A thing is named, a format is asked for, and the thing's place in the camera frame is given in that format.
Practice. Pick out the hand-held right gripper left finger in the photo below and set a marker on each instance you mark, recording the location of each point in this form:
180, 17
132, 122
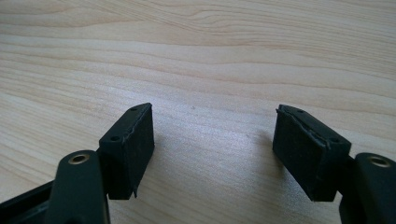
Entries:
127, 155

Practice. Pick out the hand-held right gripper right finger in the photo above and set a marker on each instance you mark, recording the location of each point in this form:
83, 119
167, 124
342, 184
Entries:
308, 155

